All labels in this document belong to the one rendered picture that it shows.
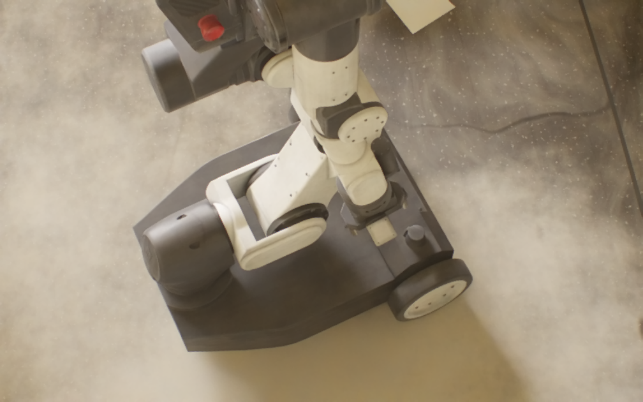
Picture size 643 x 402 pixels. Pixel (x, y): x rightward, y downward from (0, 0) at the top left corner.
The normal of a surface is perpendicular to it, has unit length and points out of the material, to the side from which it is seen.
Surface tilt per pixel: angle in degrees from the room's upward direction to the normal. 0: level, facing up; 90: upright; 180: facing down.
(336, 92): 90
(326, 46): 90
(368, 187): 90
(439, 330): 0
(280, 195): 48
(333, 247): 0
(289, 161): 60
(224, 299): 0
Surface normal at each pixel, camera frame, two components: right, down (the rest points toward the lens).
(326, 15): 0.41, 0.63
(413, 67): -0.01, -0.43
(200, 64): -0.64, -0.02
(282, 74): 0.44, 0.81
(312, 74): -0.40, 0.83
